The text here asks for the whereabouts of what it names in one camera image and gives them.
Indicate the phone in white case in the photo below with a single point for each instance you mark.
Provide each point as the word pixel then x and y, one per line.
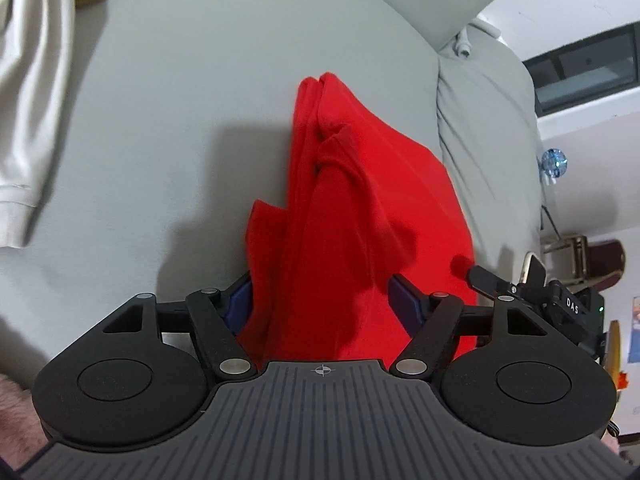
pixel 531 266

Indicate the grey sofa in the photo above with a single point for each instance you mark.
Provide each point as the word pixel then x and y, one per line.
pixel 175 110

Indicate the dark window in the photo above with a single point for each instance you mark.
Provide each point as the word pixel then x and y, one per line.
pixel 585 67

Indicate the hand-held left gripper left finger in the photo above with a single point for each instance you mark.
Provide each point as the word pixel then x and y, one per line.
pixel 240 305

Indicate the orange object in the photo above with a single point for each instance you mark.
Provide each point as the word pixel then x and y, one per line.
pixel 623 381

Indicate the pink fluffy garment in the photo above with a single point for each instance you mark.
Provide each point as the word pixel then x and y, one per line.
pixel 15 420

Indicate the red shirt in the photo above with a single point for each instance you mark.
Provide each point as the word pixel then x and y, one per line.
pixel 360 210

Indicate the wooden stand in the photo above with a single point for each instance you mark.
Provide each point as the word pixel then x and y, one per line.
pixel 575 250

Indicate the white shirt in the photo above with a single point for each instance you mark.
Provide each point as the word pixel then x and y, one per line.
pixel 30 85

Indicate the brown curved wooden object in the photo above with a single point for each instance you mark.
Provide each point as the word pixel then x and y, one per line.
pixel 607 257

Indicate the yellow object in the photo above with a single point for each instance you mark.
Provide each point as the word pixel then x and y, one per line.
pixel 614 355

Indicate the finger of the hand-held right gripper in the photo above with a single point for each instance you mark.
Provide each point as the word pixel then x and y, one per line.
pixel 487 281

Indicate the wall poster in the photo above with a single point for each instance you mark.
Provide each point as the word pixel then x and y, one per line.
pixel 635 330

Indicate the blue glass ball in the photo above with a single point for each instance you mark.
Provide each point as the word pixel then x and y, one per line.
pixel 552 162

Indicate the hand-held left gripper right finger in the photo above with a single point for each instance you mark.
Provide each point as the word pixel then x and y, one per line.
pixel 402 297

